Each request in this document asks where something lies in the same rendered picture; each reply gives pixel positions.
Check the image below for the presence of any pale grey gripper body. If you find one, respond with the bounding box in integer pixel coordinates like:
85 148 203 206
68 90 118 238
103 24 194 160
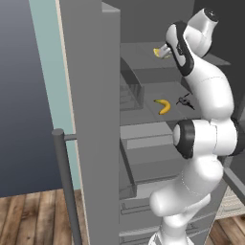
158 43 173 60

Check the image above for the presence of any grey fridge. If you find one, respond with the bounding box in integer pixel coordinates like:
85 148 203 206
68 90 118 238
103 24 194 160
100 0 245 245

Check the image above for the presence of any yellow banana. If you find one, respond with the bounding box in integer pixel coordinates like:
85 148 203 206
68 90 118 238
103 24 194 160
153 99 171 116

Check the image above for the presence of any grey fridge crisper drawer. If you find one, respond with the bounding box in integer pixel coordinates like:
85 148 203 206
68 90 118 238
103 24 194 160
120 122 187 192

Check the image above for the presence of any grey fridge door with bin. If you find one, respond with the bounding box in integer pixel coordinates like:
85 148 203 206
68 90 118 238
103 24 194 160
215 154 245 222

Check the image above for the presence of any teal cabinet side panel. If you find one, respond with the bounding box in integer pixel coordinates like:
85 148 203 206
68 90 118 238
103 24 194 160
28 0 85 193

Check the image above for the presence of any grey freezer drawer front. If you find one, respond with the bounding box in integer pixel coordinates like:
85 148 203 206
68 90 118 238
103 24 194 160
119 190 218 245

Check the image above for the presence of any dark grey door handle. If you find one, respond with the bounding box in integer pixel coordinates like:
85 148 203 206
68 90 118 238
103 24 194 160
51 127 84 245

